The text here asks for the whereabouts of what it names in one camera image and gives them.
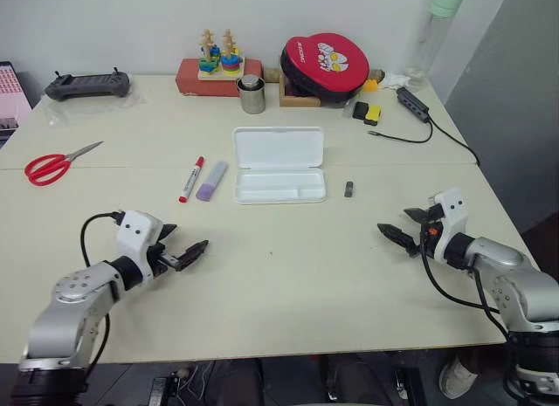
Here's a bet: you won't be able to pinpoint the clear plastic bag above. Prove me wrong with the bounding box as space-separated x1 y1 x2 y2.
40 79 148 130

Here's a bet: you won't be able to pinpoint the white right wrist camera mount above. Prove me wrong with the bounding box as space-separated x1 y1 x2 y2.
427 187 469 264

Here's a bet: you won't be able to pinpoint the red handled scissors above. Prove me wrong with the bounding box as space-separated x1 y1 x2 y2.
24 141 105 189

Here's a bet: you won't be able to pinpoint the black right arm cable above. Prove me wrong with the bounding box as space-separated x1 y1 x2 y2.
418 229 514 346

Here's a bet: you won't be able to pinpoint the white plastic case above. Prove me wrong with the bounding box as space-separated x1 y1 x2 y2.
231 126 329 206

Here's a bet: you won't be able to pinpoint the black table leg base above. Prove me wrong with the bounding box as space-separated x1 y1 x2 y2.
391 365 425 406

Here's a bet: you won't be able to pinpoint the white shoe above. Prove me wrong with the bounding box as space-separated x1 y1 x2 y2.
438 356 480 401

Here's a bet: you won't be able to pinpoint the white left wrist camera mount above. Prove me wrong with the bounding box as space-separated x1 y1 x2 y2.
115 210 165 289

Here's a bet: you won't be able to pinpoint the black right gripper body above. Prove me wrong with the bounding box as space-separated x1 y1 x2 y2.
418 203 444 261

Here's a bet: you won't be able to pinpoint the clear bottle with green lid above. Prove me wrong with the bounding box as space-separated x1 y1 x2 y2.
403 0 465 91

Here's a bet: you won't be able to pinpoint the black USB hub with cable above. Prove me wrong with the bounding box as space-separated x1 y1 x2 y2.
368 86 482 168

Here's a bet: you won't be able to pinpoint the pink box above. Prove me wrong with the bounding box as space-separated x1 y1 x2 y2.
0 60 34 150

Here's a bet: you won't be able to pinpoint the wooden colourful ring stacking toy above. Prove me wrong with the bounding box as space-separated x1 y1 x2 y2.
197 28 247 82

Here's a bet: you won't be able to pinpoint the small yellow and black block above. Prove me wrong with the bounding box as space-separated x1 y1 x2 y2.
362 105 384 127

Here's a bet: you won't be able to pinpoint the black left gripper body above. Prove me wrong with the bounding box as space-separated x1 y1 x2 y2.
147 243 182 279

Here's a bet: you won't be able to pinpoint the small wooden box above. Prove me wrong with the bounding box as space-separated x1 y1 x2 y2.
279 71 322 108

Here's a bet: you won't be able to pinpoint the red and white marker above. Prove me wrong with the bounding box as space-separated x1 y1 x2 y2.
177 155 207 204

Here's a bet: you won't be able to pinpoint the black handheld remote controller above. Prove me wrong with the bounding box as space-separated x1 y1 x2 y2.
44 66 134 103

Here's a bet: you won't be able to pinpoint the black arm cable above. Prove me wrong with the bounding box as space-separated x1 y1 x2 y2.
418 229 514 346
79 210 127 381

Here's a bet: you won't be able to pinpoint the red rectangular box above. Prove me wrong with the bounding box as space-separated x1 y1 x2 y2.
176 57 265 98

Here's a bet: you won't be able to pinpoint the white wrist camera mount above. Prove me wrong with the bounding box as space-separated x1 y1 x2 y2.
427 187 469 264
115 210 165 289

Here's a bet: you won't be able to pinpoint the white crumpled object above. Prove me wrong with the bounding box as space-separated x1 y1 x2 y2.
378 71 412 91

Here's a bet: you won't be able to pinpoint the steel canister with lid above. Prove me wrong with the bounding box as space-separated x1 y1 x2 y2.
236 73 267 115

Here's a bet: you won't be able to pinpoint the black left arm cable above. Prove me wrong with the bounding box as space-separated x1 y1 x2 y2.
79 210 127 381

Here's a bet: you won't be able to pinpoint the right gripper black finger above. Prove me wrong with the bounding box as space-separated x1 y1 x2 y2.
403 207 432 226
376 223 423 259

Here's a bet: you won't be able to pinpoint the red and black boxing pad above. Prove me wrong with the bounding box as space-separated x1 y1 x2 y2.
279 31 371 110

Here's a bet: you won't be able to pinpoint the purple eraser block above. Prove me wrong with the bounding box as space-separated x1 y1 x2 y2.
195 160 230 203

